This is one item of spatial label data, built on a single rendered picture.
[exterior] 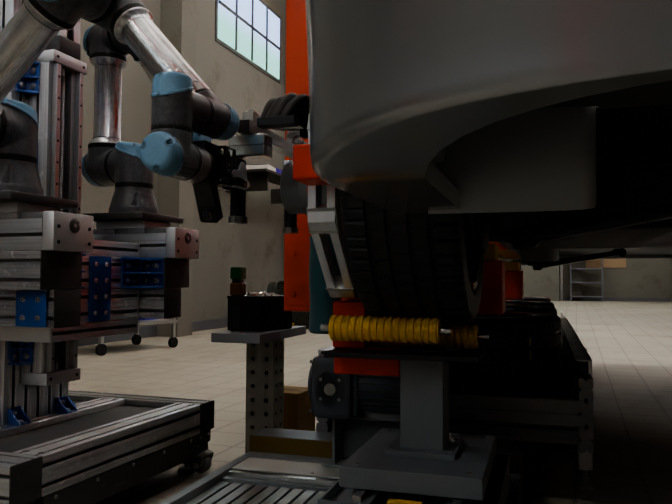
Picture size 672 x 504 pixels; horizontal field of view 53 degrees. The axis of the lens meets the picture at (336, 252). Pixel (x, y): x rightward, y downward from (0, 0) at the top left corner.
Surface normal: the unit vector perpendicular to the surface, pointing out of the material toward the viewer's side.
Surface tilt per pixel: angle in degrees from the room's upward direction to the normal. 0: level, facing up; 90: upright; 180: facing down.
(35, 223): 90
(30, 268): 90
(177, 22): 90
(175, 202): 90
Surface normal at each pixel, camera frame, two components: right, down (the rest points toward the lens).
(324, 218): -0.29, -0.04
